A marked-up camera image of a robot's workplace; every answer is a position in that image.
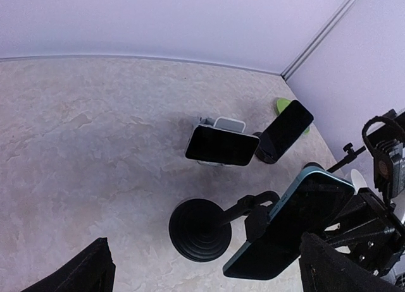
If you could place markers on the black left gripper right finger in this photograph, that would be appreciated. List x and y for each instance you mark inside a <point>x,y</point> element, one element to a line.
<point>325,269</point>

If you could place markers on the black gooseneck phone stand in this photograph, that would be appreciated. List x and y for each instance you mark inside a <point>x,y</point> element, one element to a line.
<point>200,230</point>

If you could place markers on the green round stand base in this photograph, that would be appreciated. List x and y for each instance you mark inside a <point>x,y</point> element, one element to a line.
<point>294,114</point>

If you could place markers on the right aluminium corner post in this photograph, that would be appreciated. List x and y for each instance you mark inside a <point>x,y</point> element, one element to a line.
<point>318,38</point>

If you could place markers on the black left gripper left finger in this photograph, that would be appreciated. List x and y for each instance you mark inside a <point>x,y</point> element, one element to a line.
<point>90,270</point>

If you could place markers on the white round bowl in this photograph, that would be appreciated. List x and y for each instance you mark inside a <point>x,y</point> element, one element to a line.
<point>357,180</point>

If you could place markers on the short black phone stand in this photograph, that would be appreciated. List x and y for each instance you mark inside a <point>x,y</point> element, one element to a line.
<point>265,149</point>

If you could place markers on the black phone on short stand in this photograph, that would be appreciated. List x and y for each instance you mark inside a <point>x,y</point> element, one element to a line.
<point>282,137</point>

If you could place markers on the blue-edged black smartphone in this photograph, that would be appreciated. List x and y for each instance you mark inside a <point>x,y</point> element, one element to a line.
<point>309,205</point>

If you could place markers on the tall black phone stand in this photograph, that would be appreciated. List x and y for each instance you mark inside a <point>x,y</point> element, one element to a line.
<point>350,156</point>

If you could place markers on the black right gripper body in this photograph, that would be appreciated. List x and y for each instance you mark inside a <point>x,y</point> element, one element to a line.
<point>371,231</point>

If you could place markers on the black phone on white stand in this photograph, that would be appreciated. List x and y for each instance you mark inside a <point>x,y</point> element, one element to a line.
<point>208,144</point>

